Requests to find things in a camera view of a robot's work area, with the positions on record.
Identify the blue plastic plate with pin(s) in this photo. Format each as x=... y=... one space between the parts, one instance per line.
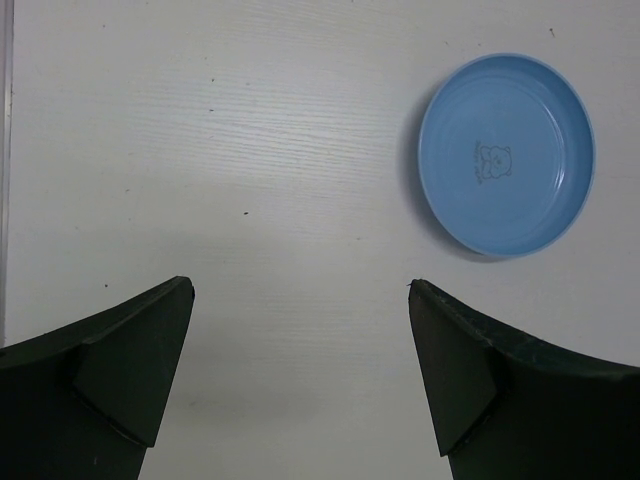
x=506 y=155

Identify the aluminium frame rail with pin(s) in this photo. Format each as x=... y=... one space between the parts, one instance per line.
x=7 y=40

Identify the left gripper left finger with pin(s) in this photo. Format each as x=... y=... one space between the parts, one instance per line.
x=86 y=401

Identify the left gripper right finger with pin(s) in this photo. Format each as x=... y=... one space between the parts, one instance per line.
x=507 y=405

